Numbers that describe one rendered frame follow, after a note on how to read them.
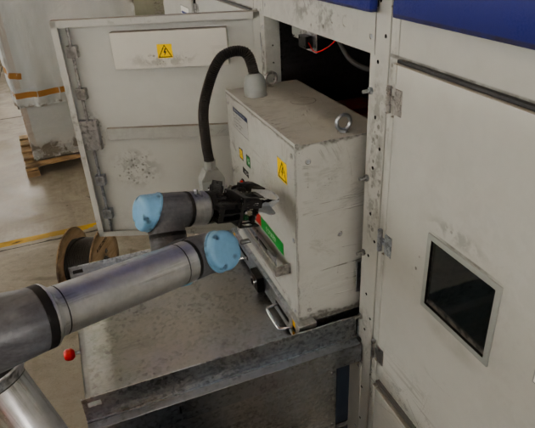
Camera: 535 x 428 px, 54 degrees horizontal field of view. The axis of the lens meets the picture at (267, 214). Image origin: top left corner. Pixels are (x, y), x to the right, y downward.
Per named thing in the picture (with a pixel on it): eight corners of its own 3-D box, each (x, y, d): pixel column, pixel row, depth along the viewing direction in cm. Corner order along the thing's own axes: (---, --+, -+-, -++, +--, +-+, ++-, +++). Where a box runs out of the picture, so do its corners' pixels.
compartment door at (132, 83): (104, 228, 197) (56, 18, 161) (274, 222, 194) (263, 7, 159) (98, 237, 191) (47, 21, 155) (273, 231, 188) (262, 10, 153)
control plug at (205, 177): (206, 225, 161) (200, 173, 153) (202, 218, 165) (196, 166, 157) (231, 220, 164) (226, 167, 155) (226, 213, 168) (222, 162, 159)
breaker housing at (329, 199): (299, 325, 133) (295, 145, 110) (237, 233, 174) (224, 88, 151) (464, 275, 148) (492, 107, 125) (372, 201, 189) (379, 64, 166)
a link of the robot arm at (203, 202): (177, 219, 115) (181, 183, 112) (195, 217, 118) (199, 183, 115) (194, 232, 110) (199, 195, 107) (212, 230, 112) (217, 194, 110)
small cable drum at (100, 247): (103, 314, 285) (87, 251, 266) (64, 313, 287) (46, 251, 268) (126, 271, 320) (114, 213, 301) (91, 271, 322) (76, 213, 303)
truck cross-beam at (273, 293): (299, 346, 133) (298, 327, 130) (233, 243, 178) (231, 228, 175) (317, 340, 135) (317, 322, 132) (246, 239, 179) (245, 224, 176)
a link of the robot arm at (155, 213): (133, 239, 107) (127, 197, 108) (181, 233, 114) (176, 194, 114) (149, 233, 101) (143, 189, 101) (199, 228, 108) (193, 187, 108)
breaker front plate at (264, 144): (295, 325, 134) (290, 148, 111) (234, 235, 173) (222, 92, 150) (300, 323, 134) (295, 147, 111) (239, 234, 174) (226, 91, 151)
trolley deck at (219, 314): (93, 450, 118) (88, 432, 115) (76, 295, 169) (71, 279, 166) (361, 360, 138) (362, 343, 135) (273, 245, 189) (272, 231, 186)
